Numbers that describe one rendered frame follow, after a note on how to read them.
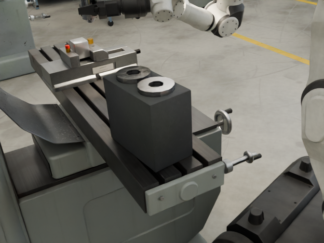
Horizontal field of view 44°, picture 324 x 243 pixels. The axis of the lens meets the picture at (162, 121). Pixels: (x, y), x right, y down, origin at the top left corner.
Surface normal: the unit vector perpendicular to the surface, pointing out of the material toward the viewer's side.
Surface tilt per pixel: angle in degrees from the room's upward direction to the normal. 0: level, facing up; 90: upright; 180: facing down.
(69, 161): 90
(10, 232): 88
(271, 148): 0
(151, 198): 90
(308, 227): 0
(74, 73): 90
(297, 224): 0
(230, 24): 106
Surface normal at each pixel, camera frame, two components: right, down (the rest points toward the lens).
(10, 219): 0.82, 0.22
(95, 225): 0.48, 0.41
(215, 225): -0.06, -0.87
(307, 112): -0.68, 0.40
